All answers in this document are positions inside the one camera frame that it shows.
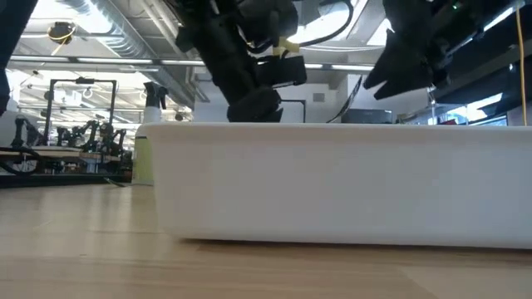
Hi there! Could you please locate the person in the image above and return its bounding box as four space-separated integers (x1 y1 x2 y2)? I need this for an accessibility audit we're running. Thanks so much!
0 0 39 76

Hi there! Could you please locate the background workbench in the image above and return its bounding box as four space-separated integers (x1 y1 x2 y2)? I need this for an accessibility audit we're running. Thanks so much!
0 147 134 175

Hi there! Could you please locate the spray bottle with yellow liquid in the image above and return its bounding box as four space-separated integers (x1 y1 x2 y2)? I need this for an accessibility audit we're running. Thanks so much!
131 81 170 187

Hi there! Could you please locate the black spoon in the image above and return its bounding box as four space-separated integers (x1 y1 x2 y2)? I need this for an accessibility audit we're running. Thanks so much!
327 74 363 125

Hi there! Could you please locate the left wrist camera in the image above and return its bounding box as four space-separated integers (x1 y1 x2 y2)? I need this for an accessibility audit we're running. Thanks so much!
236 0 299 47

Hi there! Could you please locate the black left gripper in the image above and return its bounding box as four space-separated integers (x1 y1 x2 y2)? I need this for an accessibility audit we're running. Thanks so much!
195 24 308 124

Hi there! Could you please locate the black gantry frame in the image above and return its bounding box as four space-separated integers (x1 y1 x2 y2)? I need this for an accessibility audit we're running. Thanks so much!
44 77 118 125

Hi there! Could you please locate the black round hoop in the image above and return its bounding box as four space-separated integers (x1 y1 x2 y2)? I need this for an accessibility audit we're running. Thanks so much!
0 145 42 174

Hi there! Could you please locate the silver pole with black head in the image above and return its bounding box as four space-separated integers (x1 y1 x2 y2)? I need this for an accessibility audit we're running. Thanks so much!
426 86 438 125

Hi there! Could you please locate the yellow extension cord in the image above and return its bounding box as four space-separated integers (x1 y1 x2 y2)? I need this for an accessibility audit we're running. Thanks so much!
514 6 528 125

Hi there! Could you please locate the yellow cable tag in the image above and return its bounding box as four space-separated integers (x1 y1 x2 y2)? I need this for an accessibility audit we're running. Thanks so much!
272 37 301 57

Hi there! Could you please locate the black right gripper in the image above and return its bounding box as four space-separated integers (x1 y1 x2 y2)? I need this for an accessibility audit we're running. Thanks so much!
363 0 463 100

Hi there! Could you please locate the yellow ceiling cable reel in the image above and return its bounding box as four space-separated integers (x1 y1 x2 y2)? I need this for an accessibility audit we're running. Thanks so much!
47 21 77 46

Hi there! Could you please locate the long ceiling light strip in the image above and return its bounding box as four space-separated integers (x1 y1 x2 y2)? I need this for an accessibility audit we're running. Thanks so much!
7 55 375 71

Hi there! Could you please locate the small iridescent teaspoon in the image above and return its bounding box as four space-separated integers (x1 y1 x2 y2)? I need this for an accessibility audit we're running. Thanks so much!
103 177 135 189

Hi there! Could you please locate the dark monitor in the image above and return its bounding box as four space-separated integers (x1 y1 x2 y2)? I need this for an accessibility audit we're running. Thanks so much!
341 108 393 124

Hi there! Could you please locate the white cutlery tray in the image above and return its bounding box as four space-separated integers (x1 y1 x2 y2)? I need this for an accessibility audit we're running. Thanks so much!
135 122 532 250

